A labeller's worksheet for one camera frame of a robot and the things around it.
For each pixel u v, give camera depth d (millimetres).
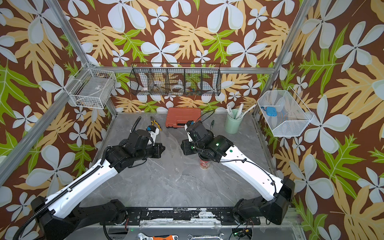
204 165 839
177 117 1119
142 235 686
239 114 1014
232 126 1024
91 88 862
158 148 628
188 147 617
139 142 542
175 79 973
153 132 651
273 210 383
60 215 395
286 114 827
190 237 690
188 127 648
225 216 741
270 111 862
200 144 508
